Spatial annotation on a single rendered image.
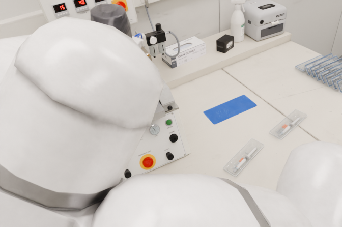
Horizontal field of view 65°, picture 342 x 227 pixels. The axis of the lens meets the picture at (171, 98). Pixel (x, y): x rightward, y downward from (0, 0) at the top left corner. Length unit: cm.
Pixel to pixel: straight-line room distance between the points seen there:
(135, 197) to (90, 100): 6
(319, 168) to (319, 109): 95
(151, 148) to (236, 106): 47
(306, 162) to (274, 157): 71
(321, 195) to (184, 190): 21
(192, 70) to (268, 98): 42
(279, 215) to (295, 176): 13
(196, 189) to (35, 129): 11
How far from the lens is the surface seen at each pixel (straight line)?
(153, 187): 18
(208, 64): 147
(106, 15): 59
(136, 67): 17
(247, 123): 118
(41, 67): 17
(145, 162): 101
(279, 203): 26
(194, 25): 170
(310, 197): 36
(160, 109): 94
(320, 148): 38
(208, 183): 20
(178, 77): 140
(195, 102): 129
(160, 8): 156
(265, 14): 164
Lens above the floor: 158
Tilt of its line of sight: 38 degrees down
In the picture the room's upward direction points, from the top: 10 degrees counter-clockwise
